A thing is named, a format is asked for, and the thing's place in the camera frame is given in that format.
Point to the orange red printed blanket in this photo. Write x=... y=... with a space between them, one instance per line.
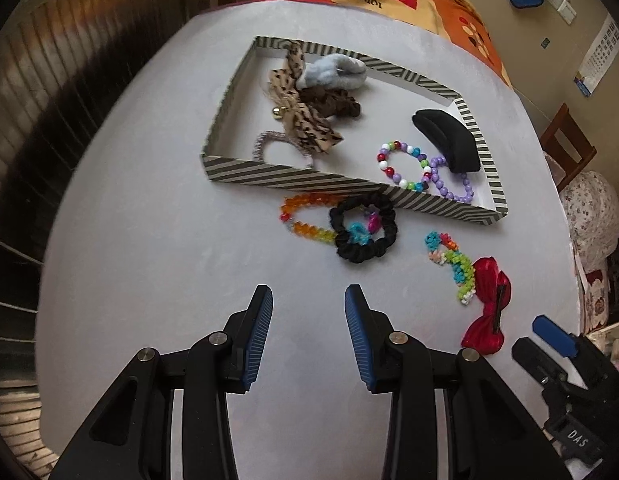
x=439 y=0

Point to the wall calendar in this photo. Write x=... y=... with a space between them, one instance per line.
x=602 y=50

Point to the white wall switch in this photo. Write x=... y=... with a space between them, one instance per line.
x=562 y=5

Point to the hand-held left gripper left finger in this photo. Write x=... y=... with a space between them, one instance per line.
x=257 y=340

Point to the striped shallow tray box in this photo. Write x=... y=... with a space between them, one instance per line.
x=369 y=125

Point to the floral fabric cover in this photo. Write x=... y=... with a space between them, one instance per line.
x=589 y=215

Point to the black scrunchie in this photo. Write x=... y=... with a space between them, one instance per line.
x=389 y=230

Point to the red bow hair clip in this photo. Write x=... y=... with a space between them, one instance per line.
x=484 y=330

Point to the leopard print hair bow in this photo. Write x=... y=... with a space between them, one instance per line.
x=309 y=130

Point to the light blue fluffy scrunchie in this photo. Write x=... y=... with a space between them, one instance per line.
x=334 y=72

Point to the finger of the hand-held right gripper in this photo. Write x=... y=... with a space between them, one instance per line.
x=534 y=360
x=554 y=336

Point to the black velvet hair clip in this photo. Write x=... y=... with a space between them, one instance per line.
x=454 y=140

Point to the brown scrunchie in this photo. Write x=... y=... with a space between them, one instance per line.
x=334 y=102

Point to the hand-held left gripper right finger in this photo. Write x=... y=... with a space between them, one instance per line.
x=357 y=340

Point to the wooden chair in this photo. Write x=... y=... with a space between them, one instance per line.
x=564 y=125

